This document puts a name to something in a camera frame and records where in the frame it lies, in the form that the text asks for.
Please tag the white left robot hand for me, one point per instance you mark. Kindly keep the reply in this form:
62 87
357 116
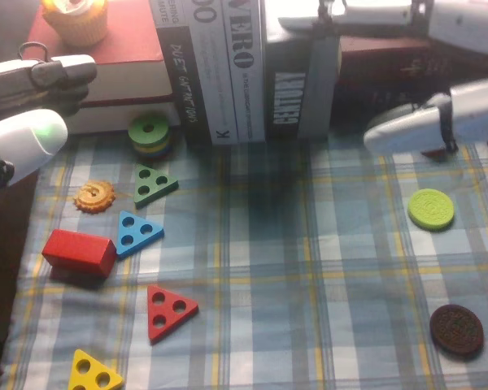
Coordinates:
24 142

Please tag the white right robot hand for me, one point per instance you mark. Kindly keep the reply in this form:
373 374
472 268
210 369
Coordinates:
370 22

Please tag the white book box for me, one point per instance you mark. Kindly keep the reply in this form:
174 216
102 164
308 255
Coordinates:
288 97

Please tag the maroon book gold emblem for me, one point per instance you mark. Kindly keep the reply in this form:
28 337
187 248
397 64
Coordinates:
382 57

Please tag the red book white pages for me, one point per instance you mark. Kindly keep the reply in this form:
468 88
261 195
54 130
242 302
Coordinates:
134 40
118 120

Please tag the tan swirl biscuit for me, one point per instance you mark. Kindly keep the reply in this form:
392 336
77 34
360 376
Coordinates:
93 197

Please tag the red rectangular wooden block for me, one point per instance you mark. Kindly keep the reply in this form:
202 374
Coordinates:
77 250

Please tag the cream cupcake yellow wrapper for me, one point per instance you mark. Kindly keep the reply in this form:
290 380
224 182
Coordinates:
77 24

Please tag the green triangle block three holes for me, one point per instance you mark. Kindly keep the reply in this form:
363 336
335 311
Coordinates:
152 195

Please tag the blue triangle block three holes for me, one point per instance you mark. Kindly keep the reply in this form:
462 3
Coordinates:
136 243

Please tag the green round sandwich cookie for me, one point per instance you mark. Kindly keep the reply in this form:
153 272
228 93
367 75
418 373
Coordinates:
431 209

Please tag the red triangle block three holes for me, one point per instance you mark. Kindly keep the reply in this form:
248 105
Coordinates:
166 321

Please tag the yellow triangle block three holes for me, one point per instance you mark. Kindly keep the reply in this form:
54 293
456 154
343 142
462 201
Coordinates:
87 373

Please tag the blue plaid tablecloth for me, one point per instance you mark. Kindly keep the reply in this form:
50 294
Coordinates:
268 264

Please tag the dark chocolate sandwich cookie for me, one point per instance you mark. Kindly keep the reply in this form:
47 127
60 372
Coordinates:
457 331

